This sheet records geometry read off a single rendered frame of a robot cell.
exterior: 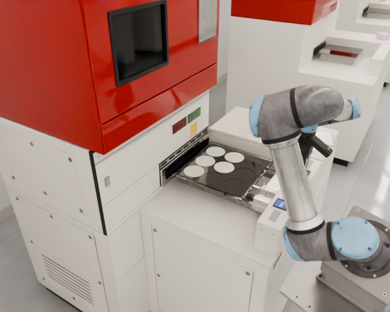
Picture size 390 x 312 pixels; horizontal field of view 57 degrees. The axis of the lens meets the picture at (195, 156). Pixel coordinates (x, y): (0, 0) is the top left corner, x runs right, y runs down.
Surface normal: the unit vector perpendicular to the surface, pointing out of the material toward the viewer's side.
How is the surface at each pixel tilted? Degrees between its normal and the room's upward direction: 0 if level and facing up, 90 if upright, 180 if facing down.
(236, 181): 0
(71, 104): 90
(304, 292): 0
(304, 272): 0
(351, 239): 41
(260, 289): 90
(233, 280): 90
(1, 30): 90
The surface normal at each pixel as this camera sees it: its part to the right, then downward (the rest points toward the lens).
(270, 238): -0.53, 0.45
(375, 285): -0.53, -0.36
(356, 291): -0.75, 0.35
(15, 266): 0.00, -0.85
